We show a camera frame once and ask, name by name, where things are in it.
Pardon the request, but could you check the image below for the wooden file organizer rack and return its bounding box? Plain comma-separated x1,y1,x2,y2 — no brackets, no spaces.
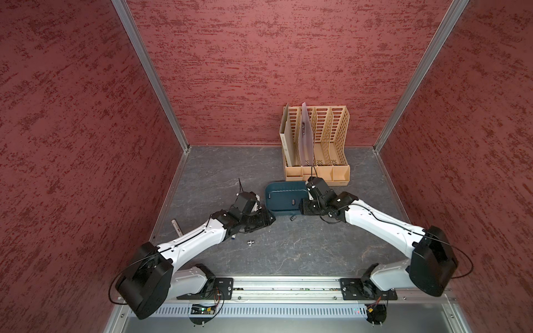
279,105,351,187

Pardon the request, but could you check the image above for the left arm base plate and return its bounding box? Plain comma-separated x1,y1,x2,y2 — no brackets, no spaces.
177,277,234,301

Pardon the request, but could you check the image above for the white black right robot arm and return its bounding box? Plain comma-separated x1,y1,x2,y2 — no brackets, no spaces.
300,192,459,299

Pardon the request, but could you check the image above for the teal plastic storage box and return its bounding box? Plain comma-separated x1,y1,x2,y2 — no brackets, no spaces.
265,181,309,217

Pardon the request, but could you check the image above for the right corner aluminium post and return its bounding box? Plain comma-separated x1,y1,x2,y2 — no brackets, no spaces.
373,0,469,155

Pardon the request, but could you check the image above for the pale pink paper sheet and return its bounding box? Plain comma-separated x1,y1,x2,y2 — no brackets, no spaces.
298,103,315,166

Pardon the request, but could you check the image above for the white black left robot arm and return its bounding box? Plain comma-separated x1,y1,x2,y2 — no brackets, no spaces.
115,206,276,320

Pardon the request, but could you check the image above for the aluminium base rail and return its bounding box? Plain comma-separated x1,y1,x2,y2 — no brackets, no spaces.
120,275,457,304

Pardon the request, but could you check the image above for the corner aluminium post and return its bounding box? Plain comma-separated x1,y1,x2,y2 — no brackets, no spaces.
373,0,469,155
111,0,190,154

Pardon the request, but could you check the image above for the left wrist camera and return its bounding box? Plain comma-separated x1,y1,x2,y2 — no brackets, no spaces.
230,191,260,219

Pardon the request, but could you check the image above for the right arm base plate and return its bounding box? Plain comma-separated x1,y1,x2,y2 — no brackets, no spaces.
340,278,398,301

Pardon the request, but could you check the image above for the left corner aluminium post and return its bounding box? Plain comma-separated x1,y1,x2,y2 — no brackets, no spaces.
111,0,190,154

